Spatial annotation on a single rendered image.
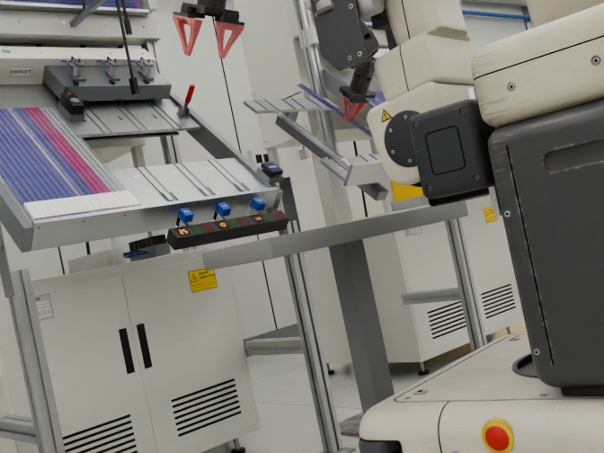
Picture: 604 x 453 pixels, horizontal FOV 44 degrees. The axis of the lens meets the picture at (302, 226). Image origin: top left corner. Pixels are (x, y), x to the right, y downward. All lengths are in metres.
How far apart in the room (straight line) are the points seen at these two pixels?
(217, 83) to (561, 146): 3.51
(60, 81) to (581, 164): 1.49
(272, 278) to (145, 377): 2.43
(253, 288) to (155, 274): 2.26
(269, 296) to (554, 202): 3.40
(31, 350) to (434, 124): 0.92
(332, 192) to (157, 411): 0.79
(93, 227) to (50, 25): 0.82
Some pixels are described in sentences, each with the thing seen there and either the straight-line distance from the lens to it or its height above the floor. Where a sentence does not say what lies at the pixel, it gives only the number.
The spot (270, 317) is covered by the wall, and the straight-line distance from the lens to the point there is 4.38.
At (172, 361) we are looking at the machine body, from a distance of 2.11.
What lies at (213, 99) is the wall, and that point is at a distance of 4.40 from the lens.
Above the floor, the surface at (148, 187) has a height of 0.79.
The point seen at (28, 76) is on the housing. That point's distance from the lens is 2.25.
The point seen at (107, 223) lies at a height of 0.71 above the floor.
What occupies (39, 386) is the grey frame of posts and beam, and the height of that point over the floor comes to 0.40.
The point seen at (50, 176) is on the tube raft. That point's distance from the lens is 1.81.
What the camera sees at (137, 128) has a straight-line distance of 2.12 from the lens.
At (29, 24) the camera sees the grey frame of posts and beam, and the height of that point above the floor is 1.34.
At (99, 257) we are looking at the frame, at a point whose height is 0.65.
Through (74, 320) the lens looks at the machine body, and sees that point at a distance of 1.98.
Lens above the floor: 0.58
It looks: 1 degrees up
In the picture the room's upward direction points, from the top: 12 degrees counter-clockwise
